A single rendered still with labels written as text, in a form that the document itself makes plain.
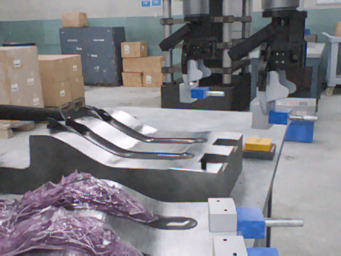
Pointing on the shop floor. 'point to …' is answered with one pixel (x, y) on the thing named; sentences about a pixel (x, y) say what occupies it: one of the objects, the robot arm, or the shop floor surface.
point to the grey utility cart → (331, 65)
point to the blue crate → (300, 131)
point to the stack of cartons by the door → (141, 66)
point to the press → (170, 88)
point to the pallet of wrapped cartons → (20, 85)
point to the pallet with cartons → (62, 81)
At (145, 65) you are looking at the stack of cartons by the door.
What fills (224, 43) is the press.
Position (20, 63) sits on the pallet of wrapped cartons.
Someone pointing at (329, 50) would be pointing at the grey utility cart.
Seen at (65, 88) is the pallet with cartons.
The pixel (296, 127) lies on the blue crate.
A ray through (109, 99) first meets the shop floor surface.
